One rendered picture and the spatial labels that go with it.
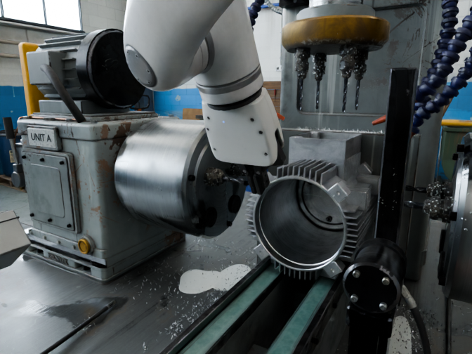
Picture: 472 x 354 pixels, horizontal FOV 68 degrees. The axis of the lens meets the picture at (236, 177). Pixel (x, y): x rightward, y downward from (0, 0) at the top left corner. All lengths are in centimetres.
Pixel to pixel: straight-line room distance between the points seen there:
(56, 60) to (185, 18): 65
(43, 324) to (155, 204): 30
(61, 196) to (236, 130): 53
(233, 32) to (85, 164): 51
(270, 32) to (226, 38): 601
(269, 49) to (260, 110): 594
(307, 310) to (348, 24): 43
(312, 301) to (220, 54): 37
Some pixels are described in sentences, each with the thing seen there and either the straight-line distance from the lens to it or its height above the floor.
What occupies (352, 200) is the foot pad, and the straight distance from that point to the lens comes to 57.
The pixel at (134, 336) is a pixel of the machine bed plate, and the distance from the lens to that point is 71.
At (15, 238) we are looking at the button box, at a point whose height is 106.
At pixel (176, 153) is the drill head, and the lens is 67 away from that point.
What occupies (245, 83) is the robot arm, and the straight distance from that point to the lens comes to 43.
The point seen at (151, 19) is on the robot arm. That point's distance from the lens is 33.
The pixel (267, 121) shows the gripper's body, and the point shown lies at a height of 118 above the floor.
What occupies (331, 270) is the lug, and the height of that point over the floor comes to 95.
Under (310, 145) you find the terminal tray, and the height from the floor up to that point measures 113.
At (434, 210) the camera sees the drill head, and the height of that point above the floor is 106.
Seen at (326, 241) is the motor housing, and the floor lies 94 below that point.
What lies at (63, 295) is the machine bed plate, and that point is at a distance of 88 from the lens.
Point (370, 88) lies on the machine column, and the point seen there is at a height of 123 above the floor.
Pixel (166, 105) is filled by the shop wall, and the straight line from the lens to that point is 760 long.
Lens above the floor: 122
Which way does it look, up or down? 13 degrees down
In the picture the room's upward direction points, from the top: straight up
